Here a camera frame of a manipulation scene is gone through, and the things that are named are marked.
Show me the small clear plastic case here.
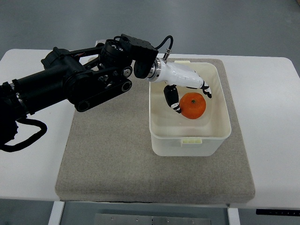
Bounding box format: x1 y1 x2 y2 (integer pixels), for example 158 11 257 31
95 40 106 47

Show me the black table control panel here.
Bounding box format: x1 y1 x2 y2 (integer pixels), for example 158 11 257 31
255 209 300 217

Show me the white table leg left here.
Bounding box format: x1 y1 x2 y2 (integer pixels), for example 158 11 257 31
48 201 65 225

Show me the grey felt mat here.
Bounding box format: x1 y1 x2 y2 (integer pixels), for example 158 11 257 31
55 57 256 203

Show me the white plastic box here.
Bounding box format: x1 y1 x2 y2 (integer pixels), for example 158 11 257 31
149 59 232 157

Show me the white table leg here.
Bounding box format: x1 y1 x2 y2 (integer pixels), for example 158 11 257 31
227 206 240 225
48 201 65 225

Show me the white table leg right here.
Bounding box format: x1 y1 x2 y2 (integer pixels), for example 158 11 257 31
227 206 240 225

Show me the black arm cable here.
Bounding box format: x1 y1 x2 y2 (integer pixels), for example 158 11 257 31
155 35 174 61

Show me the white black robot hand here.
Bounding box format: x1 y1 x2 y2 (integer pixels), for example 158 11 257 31
147 58 212 113

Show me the orange fruit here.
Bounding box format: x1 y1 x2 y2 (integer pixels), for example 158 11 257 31
180 92 206 120

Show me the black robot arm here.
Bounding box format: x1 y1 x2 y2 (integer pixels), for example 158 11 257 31
0 34 212 152

